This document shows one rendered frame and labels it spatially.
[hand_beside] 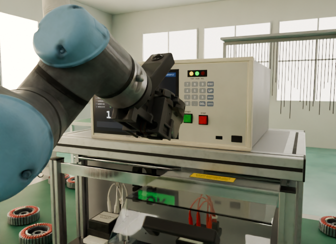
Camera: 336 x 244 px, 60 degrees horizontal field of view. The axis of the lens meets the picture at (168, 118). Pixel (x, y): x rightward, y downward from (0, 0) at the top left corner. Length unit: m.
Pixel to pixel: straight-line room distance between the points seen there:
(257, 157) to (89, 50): 0.42
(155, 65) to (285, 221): 0.40
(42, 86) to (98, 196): 0.73
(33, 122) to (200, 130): 0.51
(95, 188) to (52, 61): 0.75
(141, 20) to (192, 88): 7.53
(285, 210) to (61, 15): 0.53
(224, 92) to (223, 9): 6.74
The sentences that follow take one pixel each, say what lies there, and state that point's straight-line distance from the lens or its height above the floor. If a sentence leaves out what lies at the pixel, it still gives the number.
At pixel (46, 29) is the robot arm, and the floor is 1.32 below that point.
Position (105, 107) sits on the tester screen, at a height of 1.20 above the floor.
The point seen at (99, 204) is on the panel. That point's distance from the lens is 1.05.
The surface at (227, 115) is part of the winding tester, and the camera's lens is 0.66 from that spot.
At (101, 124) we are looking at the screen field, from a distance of 0.82.
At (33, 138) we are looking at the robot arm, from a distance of 0.22.
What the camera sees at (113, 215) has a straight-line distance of 0.82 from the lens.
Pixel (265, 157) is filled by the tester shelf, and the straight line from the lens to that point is 0.63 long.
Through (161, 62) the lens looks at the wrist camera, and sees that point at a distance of 0.52.
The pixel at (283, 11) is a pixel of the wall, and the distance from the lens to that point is 7.13.
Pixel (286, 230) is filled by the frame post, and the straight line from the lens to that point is 0.67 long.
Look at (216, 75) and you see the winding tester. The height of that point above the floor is 1.28.
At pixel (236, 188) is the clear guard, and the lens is 0.58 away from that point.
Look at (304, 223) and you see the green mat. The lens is 1.27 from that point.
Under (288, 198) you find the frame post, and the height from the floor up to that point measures 1.04.
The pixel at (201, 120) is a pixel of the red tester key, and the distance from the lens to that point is 0.67.
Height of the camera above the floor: 1.25
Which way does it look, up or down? 6 degrees down
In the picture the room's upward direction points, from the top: straight up
